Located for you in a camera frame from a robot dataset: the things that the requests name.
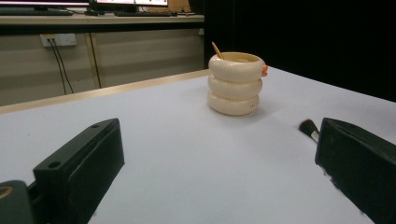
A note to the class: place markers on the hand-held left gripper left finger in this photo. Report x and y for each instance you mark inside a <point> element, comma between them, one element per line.
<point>84,165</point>

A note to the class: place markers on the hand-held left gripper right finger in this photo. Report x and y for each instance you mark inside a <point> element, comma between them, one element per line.
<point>361,165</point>

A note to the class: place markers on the black makeup brush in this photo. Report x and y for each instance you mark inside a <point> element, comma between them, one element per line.
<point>306,127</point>

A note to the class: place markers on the cream ringed brush holder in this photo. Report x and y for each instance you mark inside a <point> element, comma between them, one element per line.
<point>233,90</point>

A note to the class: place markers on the thin orange-tipped black brush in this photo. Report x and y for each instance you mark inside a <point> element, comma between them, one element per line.
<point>217,49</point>

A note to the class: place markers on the black curtain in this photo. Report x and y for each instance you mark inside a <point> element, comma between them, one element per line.
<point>311,40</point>

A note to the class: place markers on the beige desk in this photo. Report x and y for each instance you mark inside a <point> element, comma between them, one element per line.
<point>93,19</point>

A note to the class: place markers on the black keyboard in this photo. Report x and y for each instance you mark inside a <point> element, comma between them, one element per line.
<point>143,13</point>
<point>34,12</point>

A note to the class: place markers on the computer monitor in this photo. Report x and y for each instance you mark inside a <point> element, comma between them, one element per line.
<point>43,2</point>
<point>130,2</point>

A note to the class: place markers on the white wall socket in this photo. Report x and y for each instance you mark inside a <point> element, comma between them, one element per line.
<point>63,39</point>

